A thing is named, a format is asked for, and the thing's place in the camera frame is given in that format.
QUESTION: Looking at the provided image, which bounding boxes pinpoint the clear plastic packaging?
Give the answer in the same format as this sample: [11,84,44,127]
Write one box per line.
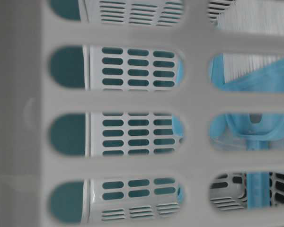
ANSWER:
[210,135,284,152]

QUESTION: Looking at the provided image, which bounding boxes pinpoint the white plastic shopping basket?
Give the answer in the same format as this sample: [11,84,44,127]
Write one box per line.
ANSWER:
[0,0,284,227]

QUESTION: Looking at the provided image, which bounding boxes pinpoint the blue hand brush white bristles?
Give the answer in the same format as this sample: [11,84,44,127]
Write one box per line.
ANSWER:
[171,0,284,210]

